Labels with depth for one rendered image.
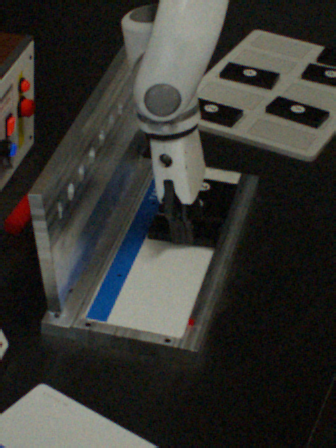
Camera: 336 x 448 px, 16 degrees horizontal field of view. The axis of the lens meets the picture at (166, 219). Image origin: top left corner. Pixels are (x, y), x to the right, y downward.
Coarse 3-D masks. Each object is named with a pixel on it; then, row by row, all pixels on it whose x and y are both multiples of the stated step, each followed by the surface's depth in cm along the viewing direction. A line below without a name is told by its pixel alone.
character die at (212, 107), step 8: (200, 104) 209; (208, 104) 209; (216, 104) 209; (200, 112) 206; (208, 112) 207; (216, 112) 207; (224, 112) 207; (232, 112) 208; (240, 112) 207; (208, 120) 206; (216, 120) 206; (224, 120) 205; (232, 120) 205
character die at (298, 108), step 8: (280, 96) 213; (272, 104) 211; (280, 104) 211; (288, 104) 211; (296, 104) 212; (304, 104) 211; (272, 112) 210; (280, 112) 209; (288, 112) 209; (296, 112) 209; (304, 112) 209; (312, 112) 210; (320, 112) 209; (328, 112) 209; (296, 120) 208; (304, 120) 207; (312, 120) 207; (320, 120) 207
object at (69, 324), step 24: (144, 168) 191; (144, 192) 185; (120, 216) 179; (240, 216) 181; (120, 240) 174; (96, 264) 169; (216, 264) 170; (96, 288) 164; (216, 288) 166; (48, 312) 160; (72, 312) 160; (72, 336) 158; (96, 336) 157; (120, 336) 156; (144, 336) 156; (192, 336) 157; (192, 360) 155
